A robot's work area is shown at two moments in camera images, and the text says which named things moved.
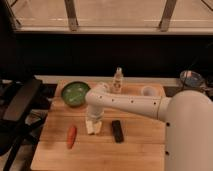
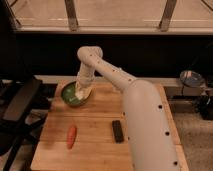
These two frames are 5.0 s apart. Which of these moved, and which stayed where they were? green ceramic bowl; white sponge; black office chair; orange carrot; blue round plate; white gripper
Moved: white sponge; white gripper
Stayed: orange carrot; blue round plate; black office chair; green ceramic bowl
